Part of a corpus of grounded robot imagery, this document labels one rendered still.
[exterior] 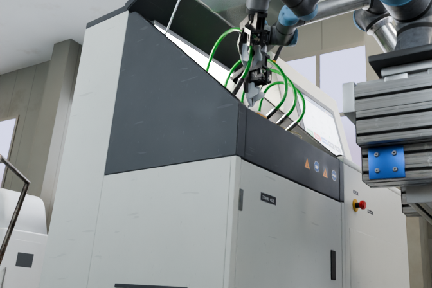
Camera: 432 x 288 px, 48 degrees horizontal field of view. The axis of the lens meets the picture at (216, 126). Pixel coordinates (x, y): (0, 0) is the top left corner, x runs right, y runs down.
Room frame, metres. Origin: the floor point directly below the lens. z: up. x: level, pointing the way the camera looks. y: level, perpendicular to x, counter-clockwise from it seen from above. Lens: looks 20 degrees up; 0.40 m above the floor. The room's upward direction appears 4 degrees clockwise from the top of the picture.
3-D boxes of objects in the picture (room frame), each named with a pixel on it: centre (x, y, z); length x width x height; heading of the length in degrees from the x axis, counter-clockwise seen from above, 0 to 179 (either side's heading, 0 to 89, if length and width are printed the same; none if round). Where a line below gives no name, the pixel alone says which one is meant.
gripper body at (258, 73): (1.71, -0.14, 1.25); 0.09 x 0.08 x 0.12; 50
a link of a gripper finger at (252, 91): (1.70, -0.13, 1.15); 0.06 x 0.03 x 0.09; 50
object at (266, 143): (1.60, -0.27, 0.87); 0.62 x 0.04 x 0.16; 140
